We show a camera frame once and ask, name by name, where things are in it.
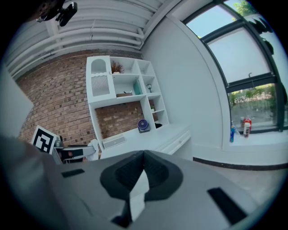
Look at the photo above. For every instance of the small black lantern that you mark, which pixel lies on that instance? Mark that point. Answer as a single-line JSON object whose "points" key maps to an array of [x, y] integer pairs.
{"points": [[149, 88]]}

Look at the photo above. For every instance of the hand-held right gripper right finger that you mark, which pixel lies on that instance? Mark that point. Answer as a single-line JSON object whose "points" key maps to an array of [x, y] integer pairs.
{"points": [[191, 179]]}

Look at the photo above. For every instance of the white storage box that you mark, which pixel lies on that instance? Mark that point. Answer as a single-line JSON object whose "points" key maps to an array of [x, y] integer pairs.
{"points": [[114, 142]]}

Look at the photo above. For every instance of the blue bottle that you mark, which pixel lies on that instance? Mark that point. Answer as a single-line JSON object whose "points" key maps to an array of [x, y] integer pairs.
{"points": [[232, 133]]}

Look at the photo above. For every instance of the red and white bottle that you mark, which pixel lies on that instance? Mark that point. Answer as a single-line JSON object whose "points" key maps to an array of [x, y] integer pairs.
{"points": [[247, 126]]}

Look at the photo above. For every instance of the white shelf unit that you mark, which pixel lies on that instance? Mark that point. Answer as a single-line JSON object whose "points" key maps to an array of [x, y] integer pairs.
{"points": [[101, 101]]}

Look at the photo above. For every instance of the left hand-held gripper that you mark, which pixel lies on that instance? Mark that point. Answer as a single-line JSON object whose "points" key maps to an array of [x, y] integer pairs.
{"points": [[43, 139]]}

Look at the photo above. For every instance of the white desk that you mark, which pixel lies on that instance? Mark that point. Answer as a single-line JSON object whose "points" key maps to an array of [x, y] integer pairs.
{"points": [[157, 137]]}

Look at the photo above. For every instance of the purple desk fan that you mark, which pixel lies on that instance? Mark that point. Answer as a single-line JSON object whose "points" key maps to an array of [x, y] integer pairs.
{"points": [[143, 125]]}

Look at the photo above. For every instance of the teal book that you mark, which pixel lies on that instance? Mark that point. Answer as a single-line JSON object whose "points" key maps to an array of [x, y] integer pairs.
{"points": [[137, 88]]}

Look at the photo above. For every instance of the black framed window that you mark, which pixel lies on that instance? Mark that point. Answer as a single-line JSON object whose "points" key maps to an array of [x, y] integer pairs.
{"points": [[243, 58]]}

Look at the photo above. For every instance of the black object on shelf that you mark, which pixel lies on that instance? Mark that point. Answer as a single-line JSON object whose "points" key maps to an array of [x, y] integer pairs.
{"points": [[158, 125]]}

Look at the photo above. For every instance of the brown tray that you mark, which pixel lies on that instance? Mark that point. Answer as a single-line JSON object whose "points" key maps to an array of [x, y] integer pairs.
{"points": [[124, 94]]}

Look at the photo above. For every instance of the dried brown plant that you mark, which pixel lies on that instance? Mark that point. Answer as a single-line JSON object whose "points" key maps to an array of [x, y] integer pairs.
{"points": [[117, 67]]}

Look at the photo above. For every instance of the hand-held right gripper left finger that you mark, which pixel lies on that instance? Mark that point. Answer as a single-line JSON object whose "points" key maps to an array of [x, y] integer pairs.
{"points": [[90, 191]]}

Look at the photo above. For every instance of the clear bottle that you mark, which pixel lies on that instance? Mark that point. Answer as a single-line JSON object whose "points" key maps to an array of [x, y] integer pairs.
{"points": [[242, 122]]}

